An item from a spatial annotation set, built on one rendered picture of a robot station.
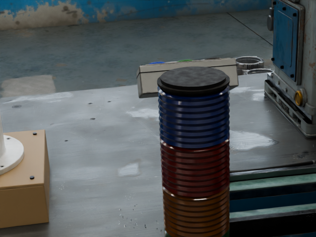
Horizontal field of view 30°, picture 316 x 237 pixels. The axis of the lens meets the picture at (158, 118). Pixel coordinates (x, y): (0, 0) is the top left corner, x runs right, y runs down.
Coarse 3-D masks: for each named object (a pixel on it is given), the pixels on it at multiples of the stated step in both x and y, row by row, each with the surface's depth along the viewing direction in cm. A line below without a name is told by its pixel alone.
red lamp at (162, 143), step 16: (160, 144) 50; (224, 144) 49; (176, 160) 49; (192, 160) 48; (208, 160) 48; (224, 160) 50; (176, 176) 49; (192, 176) 49; (208, 176) 49; (224, 176) 50; (176, 192) 50; (192, 192) 49; (208, 192) 50
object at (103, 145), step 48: (48, 96) 172; (96, 96) 171; (240, 96) 165; (48, 144) 140; (96, 144) 139; (144, 144) 138; (240, 144) 135; (288, 144) 134; (96, 192) 117; (144, 192) 116
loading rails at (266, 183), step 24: (288, 168) 95; (312, 168) 96; (240, 192) 92; (264, 192) 92; (288, 192) 93; (312, 192) 94; (240, 216) 84; (264, 216) 82; (288, 216) 82; (312, 216) 83
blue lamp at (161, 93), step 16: (160, 96) 48; (176, 96) 47; (192, 96) 52; (208, 96) 46; (224, 96) 48; (160, 112) 49; (176, 112) 47; (192, 112) 47; (208, 112) 47; (224, 112) 48; (160, 128) 50; (176, 128) 48; (192, 128) 47; (208, 128) 47; (224, 128) 48; (176, 144) 48; (192, 144) 48; (208, 144) 48
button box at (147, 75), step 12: (204, 60) 102; (216, 60) 102; (228, 60) 102; (144, 72) 100; (156, 72) 100; (228, 72) 102; (144, 84) 100; (156, 84) 100; (144, 96) 104; (156, 96) 106
